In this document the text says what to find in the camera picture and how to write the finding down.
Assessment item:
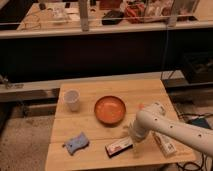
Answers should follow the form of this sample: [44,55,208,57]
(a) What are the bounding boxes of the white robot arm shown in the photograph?
[129,102,213,158]

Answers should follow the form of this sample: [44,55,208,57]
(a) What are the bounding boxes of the white ceramic cup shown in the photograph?
[63,90,80,112]

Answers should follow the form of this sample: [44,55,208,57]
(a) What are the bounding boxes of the white glue bottle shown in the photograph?
[153,132,177,157]

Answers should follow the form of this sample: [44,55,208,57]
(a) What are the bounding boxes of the orange carrot toy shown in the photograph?
[138,103,145,110]

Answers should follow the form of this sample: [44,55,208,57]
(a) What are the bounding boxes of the orange bowl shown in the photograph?
[94,96,126,125]

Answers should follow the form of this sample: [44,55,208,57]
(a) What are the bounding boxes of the wooden table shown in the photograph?
[45,79,195,171]

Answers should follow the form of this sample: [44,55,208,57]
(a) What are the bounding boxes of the black power box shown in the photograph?
[188,118,210,129]

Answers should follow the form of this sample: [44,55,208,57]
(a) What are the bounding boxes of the black bag on bench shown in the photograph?
[102,10,124,25]

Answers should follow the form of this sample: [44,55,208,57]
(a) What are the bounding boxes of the orange tool on bench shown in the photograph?
[124,4,145,24]

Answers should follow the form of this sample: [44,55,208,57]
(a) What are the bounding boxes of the black cable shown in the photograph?
[175,109,213,171]

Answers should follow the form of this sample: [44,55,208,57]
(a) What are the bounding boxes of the metal frame post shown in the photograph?
[78,0,89,31]

